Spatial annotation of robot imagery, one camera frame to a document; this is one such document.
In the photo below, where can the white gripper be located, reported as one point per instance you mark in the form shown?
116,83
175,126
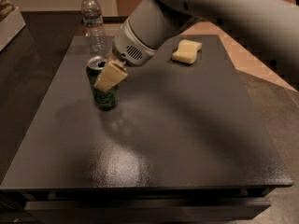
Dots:
127,47

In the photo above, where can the clear plastic water bottle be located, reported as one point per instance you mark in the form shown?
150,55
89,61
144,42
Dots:
94,24

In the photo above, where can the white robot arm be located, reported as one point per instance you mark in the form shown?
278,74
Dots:
269,29

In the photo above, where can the white box with items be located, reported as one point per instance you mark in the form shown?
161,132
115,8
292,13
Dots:
11,22

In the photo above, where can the green soda can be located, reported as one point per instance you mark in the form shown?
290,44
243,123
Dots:
104,100

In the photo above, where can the yellow sponge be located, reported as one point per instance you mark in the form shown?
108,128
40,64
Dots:
187,51

